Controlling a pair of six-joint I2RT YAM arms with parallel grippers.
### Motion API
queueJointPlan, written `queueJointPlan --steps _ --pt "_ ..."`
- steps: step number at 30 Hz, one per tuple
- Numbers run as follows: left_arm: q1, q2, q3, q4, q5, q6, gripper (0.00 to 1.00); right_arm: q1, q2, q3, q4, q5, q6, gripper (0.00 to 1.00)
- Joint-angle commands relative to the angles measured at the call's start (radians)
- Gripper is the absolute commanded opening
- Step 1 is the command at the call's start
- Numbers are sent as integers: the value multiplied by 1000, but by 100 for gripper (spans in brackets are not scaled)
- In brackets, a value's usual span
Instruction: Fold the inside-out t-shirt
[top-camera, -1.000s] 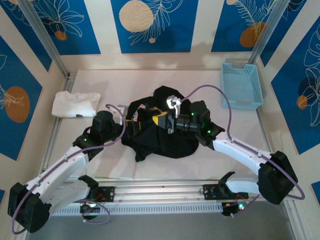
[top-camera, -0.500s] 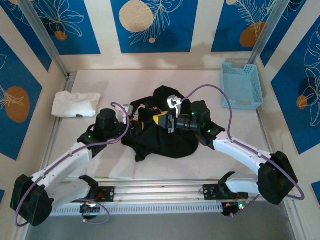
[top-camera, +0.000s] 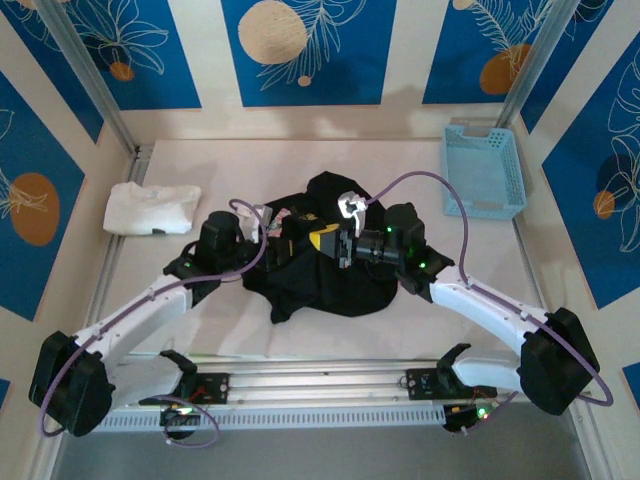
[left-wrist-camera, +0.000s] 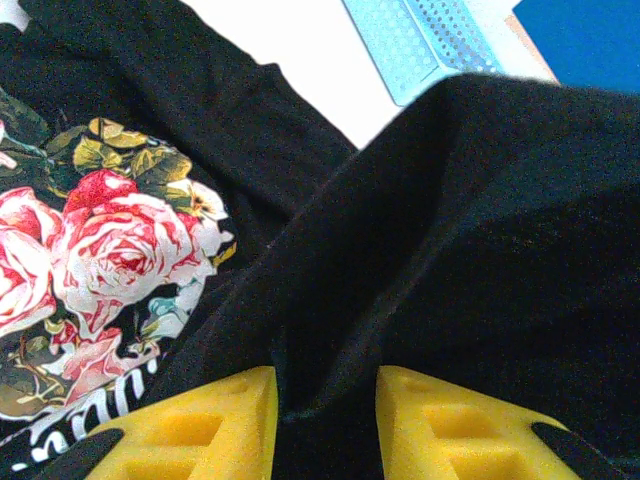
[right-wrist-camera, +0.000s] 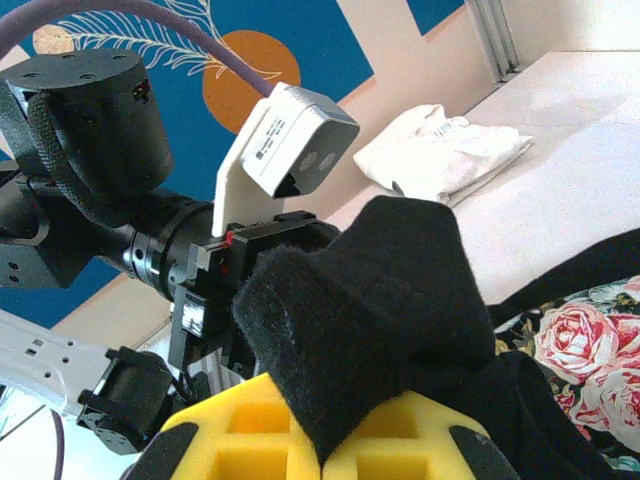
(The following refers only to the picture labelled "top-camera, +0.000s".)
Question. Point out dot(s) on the black printed t-shirt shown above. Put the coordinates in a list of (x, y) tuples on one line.
[(325, 295)]

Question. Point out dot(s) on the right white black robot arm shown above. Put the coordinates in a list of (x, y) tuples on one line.
[(480, 310)]

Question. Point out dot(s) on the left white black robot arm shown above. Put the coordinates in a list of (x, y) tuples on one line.
[(145, 310)]

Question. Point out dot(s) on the folded white t-shirt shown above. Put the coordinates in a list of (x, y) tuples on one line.
[(145, 210)]

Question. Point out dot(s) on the white table cover sheet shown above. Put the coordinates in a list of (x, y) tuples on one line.
[(225, 165)]

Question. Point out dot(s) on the light blue plastic basket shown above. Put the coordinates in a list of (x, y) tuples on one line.
[(480, 170)]

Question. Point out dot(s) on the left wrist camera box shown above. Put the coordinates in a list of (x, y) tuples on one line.
[(255, 225)]

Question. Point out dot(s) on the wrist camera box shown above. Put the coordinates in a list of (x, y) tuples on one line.
[(255, 225), (350, 205)]

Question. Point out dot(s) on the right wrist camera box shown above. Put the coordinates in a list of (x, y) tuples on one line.
[(350, 205)]

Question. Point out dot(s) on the wide aluminium frame rail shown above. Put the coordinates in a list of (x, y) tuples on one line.
[(325, 385)]

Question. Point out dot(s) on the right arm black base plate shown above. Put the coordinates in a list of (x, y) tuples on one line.
[(420, 382)]

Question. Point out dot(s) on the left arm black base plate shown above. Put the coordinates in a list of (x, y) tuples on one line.
[(215, 387)]

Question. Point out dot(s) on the left aluminium frame post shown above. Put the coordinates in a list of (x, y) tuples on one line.
[(85, 65)]

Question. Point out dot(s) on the aluminium frame post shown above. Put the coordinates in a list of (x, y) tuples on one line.
[(542, 50), (85, 65)]

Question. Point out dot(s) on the right aluminium frame post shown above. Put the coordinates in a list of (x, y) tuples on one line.
[(542, 50)]

